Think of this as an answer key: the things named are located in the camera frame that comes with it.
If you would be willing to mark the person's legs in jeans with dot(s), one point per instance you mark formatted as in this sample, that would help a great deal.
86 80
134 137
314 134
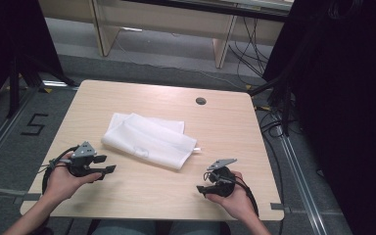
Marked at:
130 228

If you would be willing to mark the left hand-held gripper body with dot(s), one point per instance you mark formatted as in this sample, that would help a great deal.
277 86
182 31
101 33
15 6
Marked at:
82 153

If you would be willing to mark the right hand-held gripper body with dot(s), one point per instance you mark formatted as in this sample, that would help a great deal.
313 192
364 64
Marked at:
223 182

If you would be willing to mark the white cloth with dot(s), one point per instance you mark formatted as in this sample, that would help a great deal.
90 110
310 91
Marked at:
150 143

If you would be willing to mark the black curtain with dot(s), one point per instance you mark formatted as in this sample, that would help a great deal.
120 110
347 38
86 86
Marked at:
13 39
346 114

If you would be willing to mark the person's left hand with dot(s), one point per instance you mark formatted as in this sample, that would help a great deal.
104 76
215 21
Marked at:
62 184

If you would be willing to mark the grey tape strip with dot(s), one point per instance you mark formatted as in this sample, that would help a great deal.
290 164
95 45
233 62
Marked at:
276 206
27 197

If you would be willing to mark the black metal stand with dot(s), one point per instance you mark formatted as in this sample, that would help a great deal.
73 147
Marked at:
14 88

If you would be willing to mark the grey metal floor rail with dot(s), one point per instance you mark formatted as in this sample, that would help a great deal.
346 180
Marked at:
0 135
302 182

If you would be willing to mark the light wooden desk frame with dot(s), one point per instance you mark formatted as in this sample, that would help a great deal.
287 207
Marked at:
163 19

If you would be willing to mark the person's right hand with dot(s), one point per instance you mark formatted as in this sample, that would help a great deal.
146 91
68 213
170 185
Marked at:
238 204

